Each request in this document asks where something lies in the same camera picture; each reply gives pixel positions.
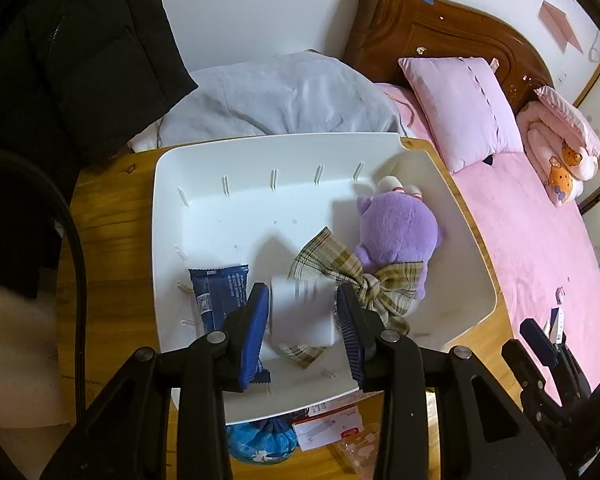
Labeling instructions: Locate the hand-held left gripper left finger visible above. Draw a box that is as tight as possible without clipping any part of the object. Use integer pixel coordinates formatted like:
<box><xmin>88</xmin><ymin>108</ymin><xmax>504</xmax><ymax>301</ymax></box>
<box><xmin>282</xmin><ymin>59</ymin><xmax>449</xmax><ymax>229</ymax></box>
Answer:
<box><xmin>40</xmin><ymin>282</ymin><xmax>272</xmax><ymax>480</ymax></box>

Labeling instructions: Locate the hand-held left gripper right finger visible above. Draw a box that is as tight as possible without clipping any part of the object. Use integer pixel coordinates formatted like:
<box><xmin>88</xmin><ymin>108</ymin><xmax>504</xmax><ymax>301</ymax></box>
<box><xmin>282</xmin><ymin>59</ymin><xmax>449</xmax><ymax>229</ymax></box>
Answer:
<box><xmin>336</xmin><ymin>284</ymin><xmax>566</xmax><ymax>480</ymax></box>

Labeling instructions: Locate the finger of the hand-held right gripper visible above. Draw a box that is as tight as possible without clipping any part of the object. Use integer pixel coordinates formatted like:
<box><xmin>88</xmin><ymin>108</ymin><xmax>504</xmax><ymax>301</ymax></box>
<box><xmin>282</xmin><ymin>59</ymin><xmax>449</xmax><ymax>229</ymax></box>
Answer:
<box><xmin>501</xmin><ymin>339</ymin><xmax>548</xmax><ymax>401</ymax></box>
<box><xmin>519</xmin><ymin>319</ymin><xmax>561</xmax><ymax>366</ymax></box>

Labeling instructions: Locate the blue snack packet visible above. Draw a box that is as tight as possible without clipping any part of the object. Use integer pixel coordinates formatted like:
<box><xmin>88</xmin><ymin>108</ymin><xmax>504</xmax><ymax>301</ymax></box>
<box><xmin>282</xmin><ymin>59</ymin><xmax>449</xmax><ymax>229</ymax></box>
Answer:
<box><xmin>188</xmin><ymin>265</ymin><xmax>272</xmax><ymax>386</ymax></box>

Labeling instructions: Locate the plaid fabric bow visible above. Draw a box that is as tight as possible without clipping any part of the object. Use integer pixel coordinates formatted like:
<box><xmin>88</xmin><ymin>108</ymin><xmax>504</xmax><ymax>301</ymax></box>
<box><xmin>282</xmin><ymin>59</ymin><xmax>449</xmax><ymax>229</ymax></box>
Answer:
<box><xmin>270</xmin><ymin>226</ymin><xmax>426</xmax><ymax>368</ymax></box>

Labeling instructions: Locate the red white toothpaste box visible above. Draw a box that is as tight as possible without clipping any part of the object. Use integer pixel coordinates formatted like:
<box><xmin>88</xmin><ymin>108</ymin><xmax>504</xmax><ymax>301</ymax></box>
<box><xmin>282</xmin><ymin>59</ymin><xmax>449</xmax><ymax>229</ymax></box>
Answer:
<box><xmin>302</xmin><ymin>392</ymin><xmax>376</xmax><ymax>417</ymax></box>

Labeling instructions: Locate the white red card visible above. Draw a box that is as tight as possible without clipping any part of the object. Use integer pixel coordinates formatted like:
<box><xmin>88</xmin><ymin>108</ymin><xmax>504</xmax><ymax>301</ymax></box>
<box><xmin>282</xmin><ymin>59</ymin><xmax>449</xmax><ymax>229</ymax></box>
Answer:
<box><xmin>292</xmin><ymin>405</ymin><xmax>366</xmax><ymax>452</ymax></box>

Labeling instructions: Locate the purple plush toy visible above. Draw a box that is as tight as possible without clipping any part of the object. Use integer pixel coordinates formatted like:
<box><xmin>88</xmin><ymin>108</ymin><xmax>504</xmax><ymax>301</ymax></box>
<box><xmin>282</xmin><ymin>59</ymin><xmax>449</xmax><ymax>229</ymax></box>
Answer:
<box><xmin>352</xmin><ymin>176</ymin><xmax>446</xmax><ymax>301</ymax></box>

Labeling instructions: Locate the blue patterned pouch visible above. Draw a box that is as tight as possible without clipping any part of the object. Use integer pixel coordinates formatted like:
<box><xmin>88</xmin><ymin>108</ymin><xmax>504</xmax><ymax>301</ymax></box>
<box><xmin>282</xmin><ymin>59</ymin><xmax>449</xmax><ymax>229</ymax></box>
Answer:
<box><xmin>225</xmin><ymin>412</ymin><xmax>298</xmax><ymax>463</ymax></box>

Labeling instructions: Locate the clear plastic packet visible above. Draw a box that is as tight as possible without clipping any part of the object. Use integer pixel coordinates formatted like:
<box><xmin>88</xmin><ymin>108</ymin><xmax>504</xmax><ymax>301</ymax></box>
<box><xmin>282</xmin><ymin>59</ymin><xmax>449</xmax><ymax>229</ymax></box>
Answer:
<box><xmin>330</xmin><ymin>422</ymin><xmax>381</xmax><ymax>476</ymax></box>

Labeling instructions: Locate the white plastic bin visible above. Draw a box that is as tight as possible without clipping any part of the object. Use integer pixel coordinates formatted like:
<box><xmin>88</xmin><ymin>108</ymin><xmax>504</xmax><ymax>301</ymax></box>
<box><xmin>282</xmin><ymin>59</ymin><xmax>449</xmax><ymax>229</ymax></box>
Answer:
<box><xmin>151</xmin><ymin>132</ymin><xmax>497</xmax><ymax>423</ymax></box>

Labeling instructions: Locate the white and blue box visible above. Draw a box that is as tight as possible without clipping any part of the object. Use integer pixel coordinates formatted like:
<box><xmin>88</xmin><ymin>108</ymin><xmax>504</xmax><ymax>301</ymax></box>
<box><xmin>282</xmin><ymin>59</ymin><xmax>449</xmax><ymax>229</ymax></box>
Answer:
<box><xmin>547</xmin><ymin>307</ymin><xmax>568</xmax><ymax>343</ymax></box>

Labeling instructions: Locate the pink bed sheet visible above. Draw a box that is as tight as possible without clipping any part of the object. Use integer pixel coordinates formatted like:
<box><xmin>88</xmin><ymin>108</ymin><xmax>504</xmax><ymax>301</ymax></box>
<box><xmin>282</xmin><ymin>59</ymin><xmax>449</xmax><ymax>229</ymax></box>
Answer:
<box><xmin>375</xmin><ymin>82</ymin><xmax>600</xmax><ymax>406</ymax></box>

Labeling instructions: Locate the folded pink cartoon quilt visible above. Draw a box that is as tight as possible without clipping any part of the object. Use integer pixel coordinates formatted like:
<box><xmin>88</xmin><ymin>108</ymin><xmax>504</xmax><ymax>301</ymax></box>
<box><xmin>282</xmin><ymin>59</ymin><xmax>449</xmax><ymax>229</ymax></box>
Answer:
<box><xmin>516</xmin><ymin>85</ymin><xmax>600</xmax><ymax>208</ymax></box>

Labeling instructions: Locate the white cloth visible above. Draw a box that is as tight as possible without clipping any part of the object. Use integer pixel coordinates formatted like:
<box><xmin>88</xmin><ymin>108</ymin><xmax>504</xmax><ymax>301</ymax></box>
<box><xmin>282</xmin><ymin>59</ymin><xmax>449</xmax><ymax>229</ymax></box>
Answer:
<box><xmin>127</xmin><ymin>120</ymin><xmax>163</xmax><ymax>153</ymax></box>

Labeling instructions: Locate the grey cloth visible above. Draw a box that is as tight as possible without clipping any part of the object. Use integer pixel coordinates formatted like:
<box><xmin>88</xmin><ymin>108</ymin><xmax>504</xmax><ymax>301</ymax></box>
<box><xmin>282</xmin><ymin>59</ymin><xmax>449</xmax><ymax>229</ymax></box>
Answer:
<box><xmin>157</xmin><ymin>51</ymin><xmax>403</xmax><ymax>147</ymax></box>

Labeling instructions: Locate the pink pillow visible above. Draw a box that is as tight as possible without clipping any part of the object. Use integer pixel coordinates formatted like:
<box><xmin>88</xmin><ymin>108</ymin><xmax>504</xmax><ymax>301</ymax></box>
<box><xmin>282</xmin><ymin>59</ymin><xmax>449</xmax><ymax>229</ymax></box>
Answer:
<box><xmin>397</xmin><ymin>56</ymin><xmax>525</xmax><ymax>173</ymax></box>

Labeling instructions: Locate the wooden headboard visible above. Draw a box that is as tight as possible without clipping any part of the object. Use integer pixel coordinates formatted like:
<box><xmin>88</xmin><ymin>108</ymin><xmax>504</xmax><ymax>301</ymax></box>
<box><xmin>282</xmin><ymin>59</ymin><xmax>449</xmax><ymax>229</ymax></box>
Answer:
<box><xmin>341</xmin><ymin>0</ymin><xmax>556</xmax><ymax>116</ymax></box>

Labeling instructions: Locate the black puffer jacket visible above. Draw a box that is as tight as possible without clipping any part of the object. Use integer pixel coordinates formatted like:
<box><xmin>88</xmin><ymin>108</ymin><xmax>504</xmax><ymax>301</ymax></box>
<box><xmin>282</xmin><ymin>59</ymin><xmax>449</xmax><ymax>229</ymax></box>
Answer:
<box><xmin>0</xmin><ymin>0</ymin><xmax>199</xmax><ymax>161</ymax></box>

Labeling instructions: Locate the black cable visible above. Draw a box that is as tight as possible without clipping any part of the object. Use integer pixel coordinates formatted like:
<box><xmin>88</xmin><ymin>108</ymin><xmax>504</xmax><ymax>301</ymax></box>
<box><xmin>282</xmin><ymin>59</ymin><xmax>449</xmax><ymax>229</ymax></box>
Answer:
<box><xmin>0</xmin><ymin>147</ymin><xmax>90</xmax><ymax>411</ymax></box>

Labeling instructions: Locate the small pink wall shelf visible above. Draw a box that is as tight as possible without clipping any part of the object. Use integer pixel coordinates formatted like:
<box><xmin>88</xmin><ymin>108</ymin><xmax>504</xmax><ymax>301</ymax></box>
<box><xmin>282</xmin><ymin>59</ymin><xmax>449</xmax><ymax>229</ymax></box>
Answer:
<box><xmin>539</xmin><ymin>0</ymin><xmax>583</xmax><ymax>53</ymax></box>

